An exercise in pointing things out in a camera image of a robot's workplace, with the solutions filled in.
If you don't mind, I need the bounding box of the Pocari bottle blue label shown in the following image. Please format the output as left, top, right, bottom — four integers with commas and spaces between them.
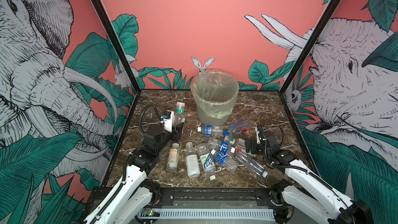
197, 125, 224, 138

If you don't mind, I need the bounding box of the bottle green white label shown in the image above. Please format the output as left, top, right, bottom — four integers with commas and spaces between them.
197, 143, 216, 174

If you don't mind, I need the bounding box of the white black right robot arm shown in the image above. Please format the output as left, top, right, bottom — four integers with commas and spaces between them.
248, 125, 374, 224

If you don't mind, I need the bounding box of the clear bottle red stripe label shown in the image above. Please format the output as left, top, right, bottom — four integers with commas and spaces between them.
224, 135, 246, 152

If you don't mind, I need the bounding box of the long clear bottle white cap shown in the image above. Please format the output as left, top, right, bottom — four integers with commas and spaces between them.
234, 149, 268, 178

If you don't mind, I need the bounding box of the black right frame post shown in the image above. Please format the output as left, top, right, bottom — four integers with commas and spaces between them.
279, 0, 341, 94

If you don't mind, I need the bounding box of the white opaque label bottle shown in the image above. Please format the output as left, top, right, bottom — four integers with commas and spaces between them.
185, 142, 200, 178

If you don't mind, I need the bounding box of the black left frame post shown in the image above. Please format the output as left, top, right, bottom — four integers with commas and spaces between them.
90, 0, 141, 94

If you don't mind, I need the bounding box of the water bottle blue label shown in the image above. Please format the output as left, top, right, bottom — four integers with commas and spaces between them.
207, 137, 231, 155

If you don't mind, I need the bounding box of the white slotted cable duct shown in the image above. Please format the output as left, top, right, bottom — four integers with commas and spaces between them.
138, 208, 276, 222

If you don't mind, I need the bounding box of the clear bottle green cap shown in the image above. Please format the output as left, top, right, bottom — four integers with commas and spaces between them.
173, 102, 186, 126

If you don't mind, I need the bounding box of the bottle yellow white label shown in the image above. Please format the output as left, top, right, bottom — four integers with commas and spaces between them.
166, 143, 180, 173

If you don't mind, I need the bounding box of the clear bottle blue red label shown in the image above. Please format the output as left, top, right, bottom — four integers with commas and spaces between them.
223, 120, 252, 137

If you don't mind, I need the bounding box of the black frame post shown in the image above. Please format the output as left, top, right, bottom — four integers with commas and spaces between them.
90, 0, 141, 94
279, 0, 341, 94

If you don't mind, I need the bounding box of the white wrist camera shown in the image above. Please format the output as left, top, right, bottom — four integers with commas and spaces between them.
161, 111, 174, 133
255, 125, 266, 144

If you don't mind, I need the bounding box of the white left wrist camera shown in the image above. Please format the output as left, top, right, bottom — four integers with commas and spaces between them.
161, 111, 174, 133

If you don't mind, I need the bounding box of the green plastic bin liner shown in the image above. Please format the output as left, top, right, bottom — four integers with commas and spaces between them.
190, 69, 240, 119

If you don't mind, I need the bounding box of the blue label bottle white cap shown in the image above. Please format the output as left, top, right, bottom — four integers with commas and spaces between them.
210, 149, 238, 174

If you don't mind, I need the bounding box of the grey mesh waste bin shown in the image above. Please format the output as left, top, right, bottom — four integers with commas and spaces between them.
191, 71, 240, 127

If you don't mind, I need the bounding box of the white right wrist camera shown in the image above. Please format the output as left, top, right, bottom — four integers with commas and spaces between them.
255, 125, 266, 144

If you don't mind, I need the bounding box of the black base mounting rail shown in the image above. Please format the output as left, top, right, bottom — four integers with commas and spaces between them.
86, 186, 338, 207

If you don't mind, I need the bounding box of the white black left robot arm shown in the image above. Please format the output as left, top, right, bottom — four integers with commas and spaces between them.
83, 110, 184, 224

